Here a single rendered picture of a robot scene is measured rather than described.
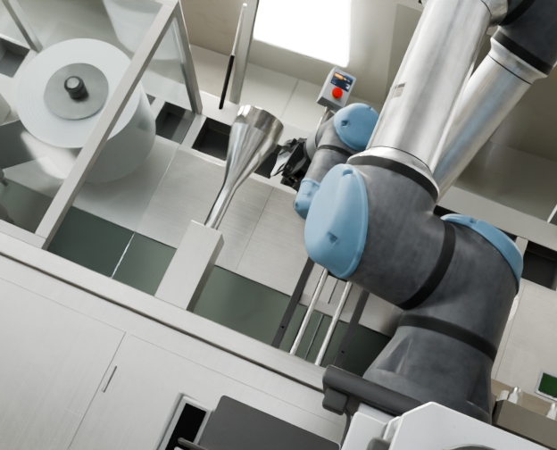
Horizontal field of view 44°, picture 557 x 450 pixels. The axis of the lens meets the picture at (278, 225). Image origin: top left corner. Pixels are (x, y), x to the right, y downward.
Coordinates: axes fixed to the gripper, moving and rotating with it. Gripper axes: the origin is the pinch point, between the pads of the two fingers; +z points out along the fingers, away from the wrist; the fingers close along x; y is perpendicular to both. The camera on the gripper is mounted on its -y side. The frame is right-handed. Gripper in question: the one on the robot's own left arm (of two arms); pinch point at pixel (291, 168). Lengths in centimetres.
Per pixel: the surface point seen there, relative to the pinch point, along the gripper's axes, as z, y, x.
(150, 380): 13, 49, 1
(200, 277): 45.5, 19.5, 3.0
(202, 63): 320, -164, -39
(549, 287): 44, -38, 94
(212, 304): 70, 19, 14
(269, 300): 65, 10, 26
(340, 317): 15.6, 15.3, 30.3
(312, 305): 17.4, 16.3, 23.9
